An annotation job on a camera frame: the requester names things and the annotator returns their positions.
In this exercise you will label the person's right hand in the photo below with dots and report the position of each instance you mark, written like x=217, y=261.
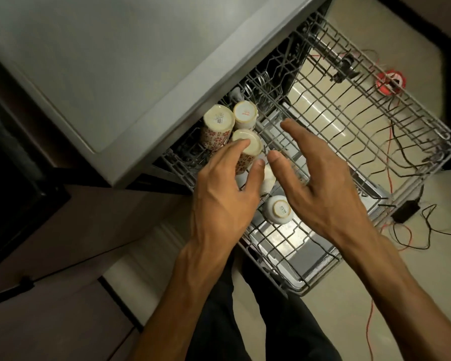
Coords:
x=323, y=191

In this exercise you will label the person's left hand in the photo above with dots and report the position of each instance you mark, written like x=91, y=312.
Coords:
x=218, y=199

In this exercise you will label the person's left thumb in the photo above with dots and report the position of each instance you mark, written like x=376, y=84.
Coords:
x=256, y=178

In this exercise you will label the person's right thumb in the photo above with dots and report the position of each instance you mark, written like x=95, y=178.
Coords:
x=282, y=169

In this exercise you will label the red patterned ceramic cup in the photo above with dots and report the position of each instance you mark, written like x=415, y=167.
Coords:
x=253, y=144
x=245, y=113
x=217, y=124

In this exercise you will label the person's right forearm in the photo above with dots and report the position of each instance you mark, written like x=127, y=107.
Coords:
x=398, y=289

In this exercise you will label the person's left forearm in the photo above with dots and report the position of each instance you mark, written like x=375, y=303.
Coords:
x=188, y=296

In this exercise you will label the plain white ceramic cup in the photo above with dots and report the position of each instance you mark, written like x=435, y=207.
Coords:
x=267, y=180
x=279, y=210

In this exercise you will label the black rack clip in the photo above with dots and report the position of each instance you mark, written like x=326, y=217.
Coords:
x=345, y=67

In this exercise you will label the black power adapter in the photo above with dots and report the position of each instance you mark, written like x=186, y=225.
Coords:
x=406, y=211

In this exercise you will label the person's dark trousers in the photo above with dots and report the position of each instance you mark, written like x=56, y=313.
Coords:
x=255, y=327

